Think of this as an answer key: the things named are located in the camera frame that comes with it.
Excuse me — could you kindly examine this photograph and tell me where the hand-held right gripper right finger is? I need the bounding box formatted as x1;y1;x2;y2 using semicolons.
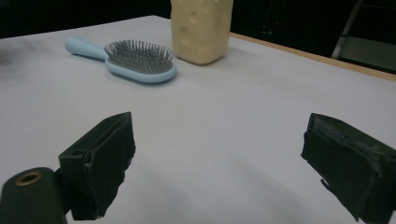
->
300;112;396;224

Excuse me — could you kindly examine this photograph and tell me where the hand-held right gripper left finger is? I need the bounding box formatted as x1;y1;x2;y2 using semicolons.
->
58;111;136;221

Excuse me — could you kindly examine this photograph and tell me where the light blue hairbrush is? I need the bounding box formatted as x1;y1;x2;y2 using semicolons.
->
64;35;178;84

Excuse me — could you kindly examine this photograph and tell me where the grey metal stand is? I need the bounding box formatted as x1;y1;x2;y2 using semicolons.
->
330;0;396;73

